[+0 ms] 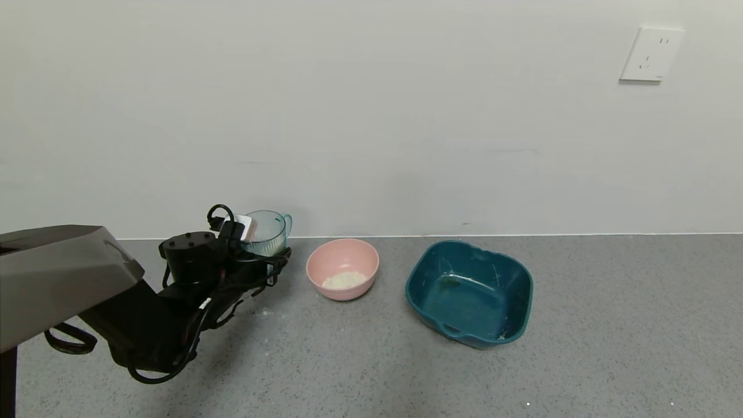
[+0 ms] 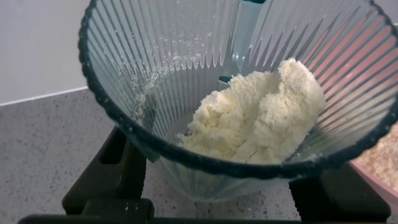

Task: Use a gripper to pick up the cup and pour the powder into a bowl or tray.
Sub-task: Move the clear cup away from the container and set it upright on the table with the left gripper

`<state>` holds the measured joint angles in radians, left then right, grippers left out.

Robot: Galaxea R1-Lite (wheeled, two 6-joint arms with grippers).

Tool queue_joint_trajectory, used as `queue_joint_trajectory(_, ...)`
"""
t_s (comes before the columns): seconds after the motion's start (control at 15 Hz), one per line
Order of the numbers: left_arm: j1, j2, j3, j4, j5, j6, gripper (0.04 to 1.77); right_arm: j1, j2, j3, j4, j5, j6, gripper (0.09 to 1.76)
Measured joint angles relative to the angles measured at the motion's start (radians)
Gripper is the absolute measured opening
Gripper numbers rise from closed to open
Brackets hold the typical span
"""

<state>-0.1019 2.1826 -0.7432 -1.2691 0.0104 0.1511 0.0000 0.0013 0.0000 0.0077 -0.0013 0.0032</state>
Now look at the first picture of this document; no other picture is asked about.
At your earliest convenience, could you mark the white powder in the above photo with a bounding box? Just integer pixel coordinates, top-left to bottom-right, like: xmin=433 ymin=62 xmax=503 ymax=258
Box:
xmin=322 ymin=272 xmax=369 ymax=290

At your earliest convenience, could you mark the ribbed translucent teal cup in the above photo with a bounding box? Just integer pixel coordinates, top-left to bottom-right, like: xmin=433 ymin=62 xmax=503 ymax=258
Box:
xmin=240 ymin=210 xmax=293 ymax=258

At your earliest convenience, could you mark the pink plastic bowl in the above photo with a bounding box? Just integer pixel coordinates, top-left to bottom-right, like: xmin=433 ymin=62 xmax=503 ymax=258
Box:
xmin=306 ymin=238 xmax=380 ymax=302

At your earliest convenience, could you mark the dark teal square tray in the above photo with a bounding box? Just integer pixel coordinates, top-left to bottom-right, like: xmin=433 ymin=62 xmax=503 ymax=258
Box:
xmin=405 ymin=240 xmax=534 ymax=350

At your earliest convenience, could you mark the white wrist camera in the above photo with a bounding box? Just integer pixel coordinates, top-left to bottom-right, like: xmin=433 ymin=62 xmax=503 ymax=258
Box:
xmin=231 ymin=214 xmax=257 ymax=243

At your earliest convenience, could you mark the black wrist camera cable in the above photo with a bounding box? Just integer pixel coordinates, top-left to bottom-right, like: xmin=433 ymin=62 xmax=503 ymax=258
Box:
xmin=127 ymin=204 xmax=291 ymax=385

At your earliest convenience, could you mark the white wall socket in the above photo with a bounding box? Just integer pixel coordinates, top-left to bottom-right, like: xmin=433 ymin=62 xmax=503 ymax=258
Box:
xmin=619 ymin=26 xmax=686 ymax=82

